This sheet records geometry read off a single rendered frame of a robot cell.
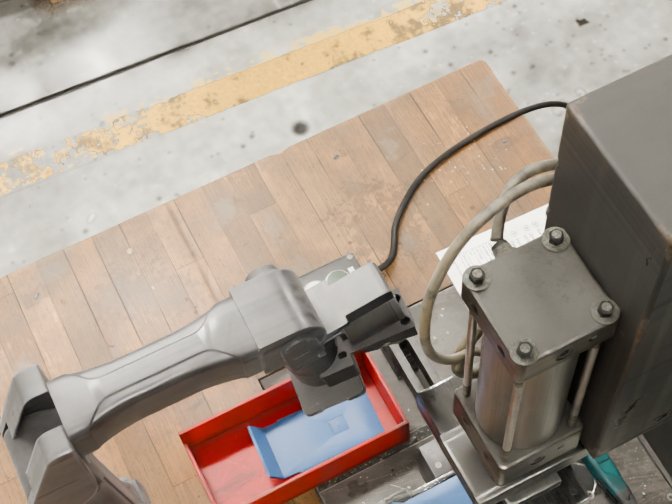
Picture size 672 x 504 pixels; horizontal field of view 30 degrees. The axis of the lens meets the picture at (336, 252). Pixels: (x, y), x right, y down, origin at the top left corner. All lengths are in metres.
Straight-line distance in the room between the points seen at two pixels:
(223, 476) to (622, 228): 0.79
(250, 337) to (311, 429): 0.47
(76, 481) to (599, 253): 0.51
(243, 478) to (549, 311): 0.68
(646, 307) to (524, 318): 0.09
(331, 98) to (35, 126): 0.69
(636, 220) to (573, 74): 2.11
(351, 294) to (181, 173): 1.70
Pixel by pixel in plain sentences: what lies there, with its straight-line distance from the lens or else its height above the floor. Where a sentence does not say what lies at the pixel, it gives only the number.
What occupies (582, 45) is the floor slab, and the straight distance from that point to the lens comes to 3.01.
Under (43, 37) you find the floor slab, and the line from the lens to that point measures 3.14.
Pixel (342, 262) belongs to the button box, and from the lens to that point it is 1.63.
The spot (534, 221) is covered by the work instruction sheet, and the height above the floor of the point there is 0.90.
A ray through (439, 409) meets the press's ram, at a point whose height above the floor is 1.14.
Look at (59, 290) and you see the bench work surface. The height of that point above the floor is 0.90.
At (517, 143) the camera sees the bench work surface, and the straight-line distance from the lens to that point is 1.76.
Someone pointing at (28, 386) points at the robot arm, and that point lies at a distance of 1.13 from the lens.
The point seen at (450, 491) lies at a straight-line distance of 1.45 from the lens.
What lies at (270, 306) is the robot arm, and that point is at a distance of 1.12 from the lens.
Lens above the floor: 2.37
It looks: 61 degrees down
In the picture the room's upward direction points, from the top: 7 degrees counter-clockwise
